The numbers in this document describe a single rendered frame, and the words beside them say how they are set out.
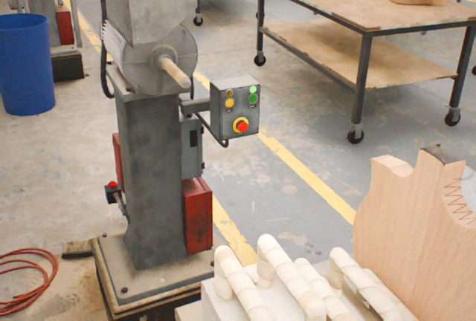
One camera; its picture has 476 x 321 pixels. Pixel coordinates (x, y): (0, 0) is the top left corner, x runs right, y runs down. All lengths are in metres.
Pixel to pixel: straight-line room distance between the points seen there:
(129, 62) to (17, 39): 2.65
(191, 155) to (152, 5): 0.90
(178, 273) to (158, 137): 0.61
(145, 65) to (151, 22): 0.35
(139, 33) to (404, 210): 0.74
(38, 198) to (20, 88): 1.27
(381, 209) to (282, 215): 2.00
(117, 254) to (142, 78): 0.95
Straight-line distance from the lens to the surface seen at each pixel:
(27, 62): 4.31
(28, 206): 3.31
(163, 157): 1.99
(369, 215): 1.10
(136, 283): 2.20
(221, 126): 1.81
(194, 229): 2.20
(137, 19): 1.30
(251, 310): 0.80
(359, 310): 1.09
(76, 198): 3.29
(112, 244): 2.40
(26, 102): 4.44
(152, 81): 1.67
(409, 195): 0.98
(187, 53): 1.68
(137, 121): 1.89
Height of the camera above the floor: 1.78
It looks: 28 degrees down
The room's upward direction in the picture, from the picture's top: 1 degrees clockwise
